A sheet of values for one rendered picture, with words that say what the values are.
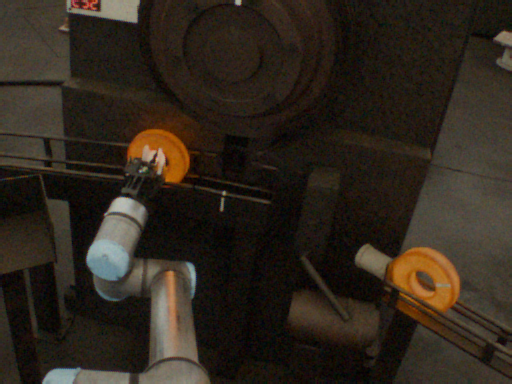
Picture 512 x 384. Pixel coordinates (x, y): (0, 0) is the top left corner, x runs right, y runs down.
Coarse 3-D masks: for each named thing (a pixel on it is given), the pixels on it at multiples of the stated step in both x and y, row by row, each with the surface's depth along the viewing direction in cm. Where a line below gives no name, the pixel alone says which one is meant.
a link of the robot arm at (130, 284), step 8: (136, 264) 139; (128, 272) 135; (136, 272) 138; (96, 280) 138; (104, 280) 135; (112, 280) 134; (120, 280) 135; (128, 280) 137; (136, 280) 138; (96, 288) 141; (104, 288) 138; (112, 288) 137; (120, 288) 138; (128, 288) 138; (136, 288) 138; (104, 296) 141; (112, 296) 140; (120, 296) 141
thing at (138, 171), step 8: (128, 160) 142; (136, 160) 142; (128, 168) 143; (136, 168) 140; (144, 168) 142; (152, 168) 142; (128, 176) 141; (136, 176) 139; (144, 176) 139; (152, 176) 139; (128, 184) 139; (136, 184) 139; (144, 184) 140; (152, 184) 141; (128, 192) 136; (136, 192) 136; (144, 192) 143; (152, 192) 143; (136, 200) 137
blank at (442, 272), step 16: (400, 256) 134; (416, 256) 131; (432, 256) 128; (400, 272) 136; (432, 272) 129; (448, 272) 127; (416, 288) 136; (448, 288) 127; (432, 304) 132; (448, 304) 129
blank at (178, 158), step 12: (144, 132) 151; (156, 132) 150; (168, 132) 151; (132, 144) 152; (144, 144) 151; (156, 144) 150; (168, 144) 149; (180, 144) 151; (132, 156) 153; (168, 156) 151; (180, 156) 151; (168, 168) 153; (180, 168) 152; (168, 180) 155; (180, 180) 154
